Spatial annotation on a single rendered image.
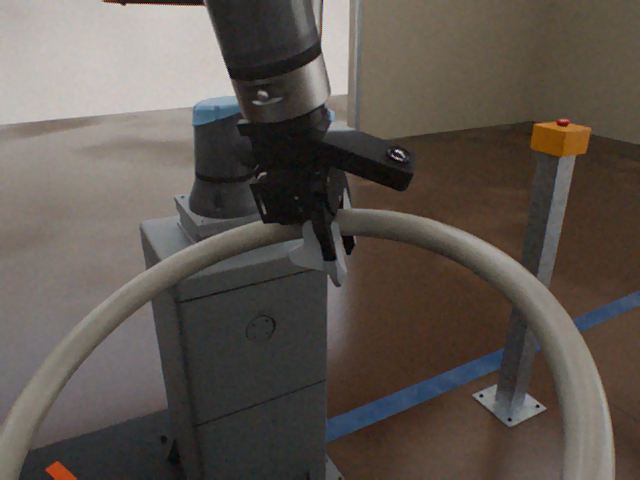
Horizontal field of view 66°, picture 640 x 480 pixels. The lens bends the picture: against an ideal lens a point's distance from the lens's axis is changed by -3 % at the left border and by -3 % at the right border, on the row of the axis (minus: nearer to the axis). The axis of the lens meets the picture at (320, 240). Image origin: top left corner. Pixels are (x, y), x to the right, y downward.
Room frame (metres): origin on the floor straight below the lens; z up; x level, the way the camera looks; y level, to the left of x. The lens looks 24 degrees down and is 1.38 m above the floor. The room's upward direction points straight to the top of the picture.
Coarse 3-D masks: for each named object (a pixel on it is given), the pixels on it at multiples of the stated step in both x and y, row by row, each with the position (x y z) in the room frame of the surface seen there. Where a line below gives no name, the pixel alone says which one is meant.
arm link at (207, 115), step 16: (224, 96) 1.30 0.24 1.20; (192, 112) 1.22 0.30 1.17; (208, 112) 1.17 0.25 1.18; (224, 112) 1.17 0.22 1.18; (240, 112) 1.18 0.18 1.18; (192, 128) 1.22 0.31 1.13; (208, 128) 1.17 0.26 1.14; (224, 128) 1.17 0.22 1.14; (208, 144) 1.17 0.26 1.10; (224, 144) 1.17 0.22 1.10; (240, 144) 1.17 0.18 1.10; (208, 160) 1.17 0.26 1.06; (224, 160) 1.17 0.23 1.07; (240, 160) 1.18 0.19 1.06; (256, 160) 1.18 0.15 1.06; (208, 176) 1.18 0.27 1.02; (224, 176) 1.17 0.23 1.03; (240, 176) 1.19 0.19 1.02
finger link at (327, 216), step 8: (320, 200) 0.49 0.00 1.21; (320, 208) 0.48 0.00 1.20; (312, 216) 0.48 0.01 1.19; (320, 216) 0.48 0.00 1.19; (328, 216) 0.49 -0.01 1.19; (312, 224) 0.48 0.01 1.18; (320, 224) 0.48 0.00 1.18; (328, 224) 0.48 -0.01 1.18; (320, 232) 0.48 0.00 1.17; (328, 232) 0.48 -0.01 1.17; (320, 240) 0.48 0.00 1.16; (328, 240) 0.48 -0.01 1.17; (328, 248) 0.48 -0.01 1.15; (328, 256) 0.49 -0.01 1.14; (336, 256) 0.49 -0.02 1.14
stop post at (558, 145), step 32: (544, 128) 1.52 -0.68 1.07; (576, 128) 1.50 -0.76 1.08; (544, 160) 1.53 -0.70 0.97; (544, 192) 1.51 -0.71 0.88; (544, 224) 1.49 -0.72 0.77; (544, 256) 1.49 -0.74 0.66; (512, 320) 1.54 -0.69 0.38; (512, 352) 1.51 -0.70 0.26; (512, 384) 1.49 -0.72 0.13; (512, 416) 1.45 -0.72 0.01
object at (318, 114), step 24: (240, 120) 0.51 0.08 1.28; (288, 120) 0.48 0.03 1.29; (312, 120) 0.48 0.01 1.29; (264, 144) 0.50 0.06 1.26; (288, 144) 0.50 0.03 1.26; (264, 168) 0.52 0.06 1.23; (288, 168) 0.51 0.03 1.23; (312, 168) 0.50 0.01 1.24; (264, 192) 0.50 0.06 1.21; (288, 192) 0.49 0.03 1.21; (312, 192) 0.48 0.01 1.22; (336, 192) 0.51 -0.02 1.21; (264, 216) 0.51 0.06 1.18; (288, 216) 0.50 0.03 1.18
